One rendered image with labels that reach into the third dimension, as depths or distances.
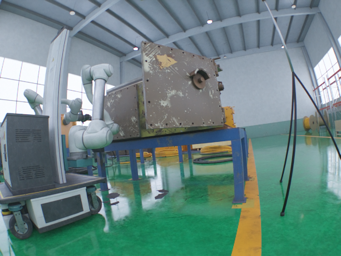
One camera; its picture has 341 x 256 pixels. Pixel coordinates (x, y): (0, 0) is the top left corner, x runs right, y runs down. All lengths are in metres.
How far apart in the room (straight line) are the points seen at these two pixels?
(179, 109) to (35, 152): 1.02
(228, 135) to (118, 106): 1.21
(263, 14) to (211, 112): 12.80
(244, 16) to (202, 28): 3.41
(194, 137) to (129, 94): 0.84
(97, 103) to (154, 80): 0.57
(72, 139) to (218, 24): 12.79
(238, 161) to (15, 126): 1.65
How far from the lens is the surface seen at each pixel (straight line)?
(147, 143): 1.71
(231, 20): 13.42
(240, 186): 1.45
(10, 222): 1.30
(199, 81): 1.20
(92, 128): 1.30
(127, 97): 1.85
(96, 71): 1.53
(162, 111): 0.97
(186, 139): 1.49
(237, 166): 1.41
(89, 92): 1.63
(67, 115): 1.88
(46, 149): 1.29
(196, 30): 13.59
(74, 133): 1.39
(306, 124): 14.48
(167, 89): 1.03
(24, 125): 1.26
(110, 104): 2.04
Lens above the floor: 0.58
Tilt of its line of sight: 5 degrees up
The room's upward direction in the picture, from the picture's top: 6 degrees counter-clockwise
